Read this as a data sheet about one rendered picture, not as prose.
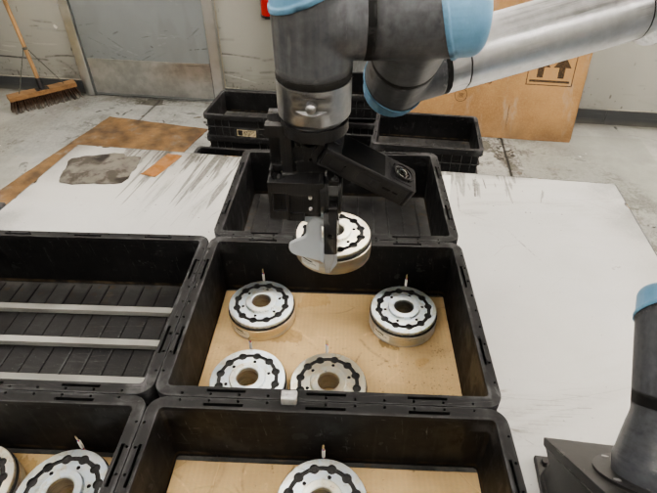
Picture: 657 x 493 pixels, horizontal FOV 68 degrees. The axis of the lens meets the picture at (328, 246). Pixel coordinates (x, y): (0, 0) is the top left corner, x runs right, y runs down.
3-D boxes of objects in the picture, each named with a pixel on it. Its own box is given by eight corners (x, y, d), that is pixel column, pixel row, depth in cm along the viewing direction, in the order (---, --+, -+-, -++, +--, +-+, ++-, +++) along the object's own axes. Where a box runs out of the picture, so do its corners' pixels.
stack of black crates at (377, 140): (459, 209, 224) (477, 115, 196) (462, 250, 201) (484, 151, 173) (371, 201, 229) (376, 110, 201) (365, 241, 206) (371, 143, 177)
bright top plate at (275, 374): (285, 350, 70) (285, 347, 70) (284, 413, 62) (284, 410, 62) (215, 352, 70) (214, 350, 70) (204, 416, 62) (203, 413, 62)
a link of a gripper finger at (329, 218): (324, 239, 62) (324, 176, 57) (337, 240, 62) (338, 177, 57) (321, 260, 58) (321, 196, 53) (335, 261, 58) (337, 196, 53)
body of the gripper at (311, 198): (279, 184, 62) (271, 96, 54) (347, 186, 62) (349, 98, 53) (271, 225, 57) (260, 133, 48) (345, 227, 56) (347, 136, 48)
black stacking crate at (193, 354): (448, 296, 85) (459, 246, 78) (482, 461, 62) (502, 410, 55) (222, 290, 87) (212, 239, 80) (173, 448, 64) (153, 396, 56)
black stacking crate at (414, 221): (428, 201, 109) (435, 156, 102) (447, 295, 86) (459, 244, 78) (250, 197, 110) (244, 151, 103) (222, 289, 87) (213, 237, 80)
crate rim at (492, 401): (458, 253, 79) (459, 242, 78) (500, 420, 56) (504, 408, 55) (213, 246, 81) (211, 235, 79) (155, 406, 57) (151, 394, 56)
